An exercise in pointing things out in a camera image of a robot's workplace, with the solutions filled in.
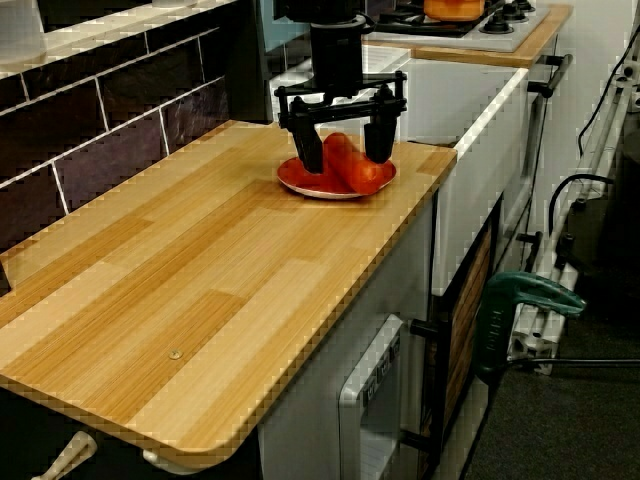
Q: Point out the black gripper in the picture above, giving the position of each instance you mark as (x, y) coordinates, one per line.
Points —
(336, 60)

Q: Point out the red toy sausage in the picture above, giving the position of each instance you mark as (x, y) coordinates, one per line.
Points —
(350, 165)

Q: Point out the red round plate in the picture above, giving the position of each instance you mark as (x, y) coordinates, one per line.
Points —
(310, 182)

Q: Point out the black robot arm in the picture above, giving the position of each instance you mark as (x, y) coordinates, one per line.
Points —
(325, 10)

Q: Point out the white toy sink unit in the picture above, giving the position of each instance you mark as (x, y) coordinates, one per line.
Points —
(480, 165)

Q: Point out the black burner grate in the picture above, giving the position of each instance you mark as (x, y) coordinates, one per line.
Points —
(425, 25)

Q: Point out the orange toy pot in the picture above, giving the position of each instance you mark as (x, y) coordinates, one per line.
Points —
(452, 10)

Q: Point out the black stove knob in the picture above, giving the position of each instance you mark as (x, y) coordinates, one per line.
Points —
(515, 11)
(496, 24)

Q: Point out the brown wicker basket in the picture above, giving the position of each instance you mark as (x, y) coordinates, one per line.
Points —
(467, 310)

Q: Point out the grey toy stove plate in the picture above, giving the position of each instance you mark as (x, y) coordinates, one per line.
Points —
(525, 35)

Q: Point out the dark tile backsplash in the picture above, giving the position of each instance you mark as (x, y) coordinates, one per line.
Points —
(135, 85)

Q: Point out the green bar clamp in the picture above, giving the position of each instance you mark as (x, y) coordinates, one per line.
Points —
(500, 320)

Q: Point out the white appliance front panel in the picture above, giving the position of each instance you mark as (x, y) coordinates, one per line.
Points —
(350, 400)

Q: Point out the white kitchen shelf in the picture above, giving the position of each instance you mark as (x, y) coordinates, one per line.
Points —
(100, 37)

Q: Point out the metal countertop screw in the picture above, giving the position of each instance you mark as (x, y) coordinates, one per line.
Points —
(174, 354)

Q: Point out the black bag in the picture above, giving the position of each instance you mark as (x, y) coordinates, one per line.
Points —
(622, 215)

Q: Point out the white toy kitchen cabinet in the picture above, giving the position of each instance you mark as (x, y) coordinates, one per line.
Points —
(310, 430)

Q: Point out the white labelled container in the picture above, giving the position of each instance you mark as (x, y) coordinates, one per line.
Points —
(20, 30)

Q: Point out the white plastic hook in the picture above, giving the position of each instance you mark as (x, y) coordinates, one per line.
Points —
(165, 462)

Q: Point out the narrow black upright panel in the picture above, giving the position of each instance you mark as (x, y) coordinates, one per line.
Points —
(4, 280)

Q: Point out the black metal basket frame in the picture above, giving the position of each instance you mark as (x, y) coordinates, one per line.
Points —
(438, 375)

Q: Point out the silver aluminium frame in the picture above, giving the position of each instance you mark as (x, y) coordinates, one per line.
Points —
(532, 345)

